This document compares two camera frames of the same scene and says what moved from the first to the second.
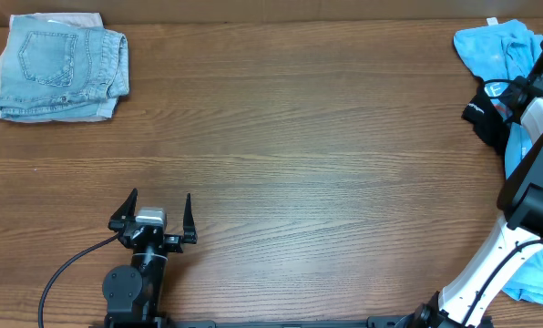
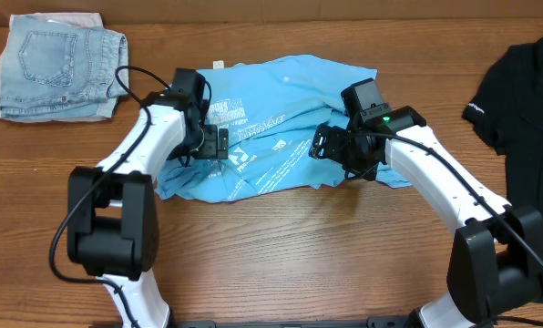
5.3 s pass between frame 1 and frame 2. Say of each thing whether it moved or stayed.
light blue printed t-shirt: moved
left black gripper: moved
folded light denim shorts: stayed
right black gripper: moved
